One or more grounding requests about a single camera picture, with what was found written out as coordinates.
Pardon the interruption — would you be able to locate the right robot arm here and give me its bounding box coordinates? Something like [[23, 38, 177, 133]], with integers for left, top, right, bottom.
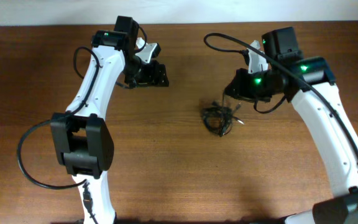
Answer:
[[225, 27, 358, 223]]

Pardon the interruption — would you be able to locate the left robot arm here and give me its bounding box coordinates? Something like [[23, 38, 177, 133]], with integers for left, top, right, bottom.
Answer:
[[50, 16, 169, 223]]

